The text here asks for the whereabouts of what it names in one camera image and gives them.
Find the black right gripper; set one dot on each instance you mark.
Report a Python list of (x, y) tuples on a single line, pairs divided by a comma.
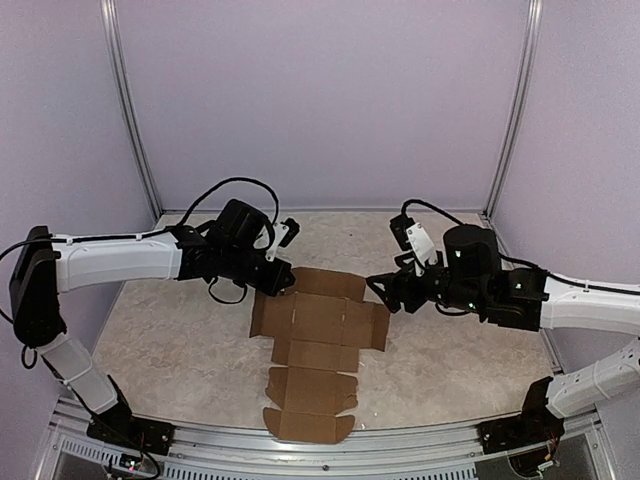
[(403, 278)]

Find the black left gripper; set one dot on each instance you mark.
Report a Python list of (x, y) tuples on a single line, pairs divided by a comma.
[(274, 283)]

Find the brown cardboard box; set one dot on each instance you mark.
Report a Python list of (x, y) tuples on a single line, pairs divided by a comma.
[(319, 327)]

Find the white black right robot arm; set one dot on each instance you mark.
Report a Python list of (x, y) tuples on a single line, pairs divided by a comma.
[(468, 275)]

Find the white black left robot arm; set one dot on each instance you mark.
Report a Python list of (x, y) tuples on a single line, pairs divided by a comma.
[(240, 245)]

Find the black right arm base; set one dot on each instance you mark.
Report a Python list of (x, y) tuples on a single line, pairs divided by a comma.
[(533, 424)]

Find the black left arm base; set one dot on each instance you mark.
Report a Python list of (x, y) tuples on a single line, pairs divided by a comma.
[(119, 426)]

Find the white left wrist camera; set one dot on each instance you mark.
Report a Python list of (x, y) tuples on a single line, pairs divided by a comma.
[(280, 234)]

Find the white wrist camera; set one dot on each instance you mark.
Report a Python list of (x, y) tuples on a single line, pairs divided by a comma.
[(280, 234), (415, 242)]

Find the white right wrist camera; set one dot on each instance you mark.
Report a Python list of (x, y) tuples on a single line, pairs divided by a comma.
[(415, 242)]

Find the front aluminium frame rail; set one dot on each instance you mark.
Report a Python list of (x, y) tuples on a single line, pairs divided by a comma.
[(205, 451)]

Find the left aluminium frame post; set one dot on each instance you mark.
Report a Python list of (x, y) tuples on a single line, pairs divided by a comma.
[(117, 60)]

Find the aluminium frame post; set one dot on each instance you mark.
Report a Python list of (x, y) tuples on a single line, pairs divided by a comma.
[(517, 108), (117, 60)]

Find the right aluminium frame post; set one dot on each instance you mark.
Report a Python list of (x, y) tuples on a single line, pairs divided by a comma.
[(517, 108)]

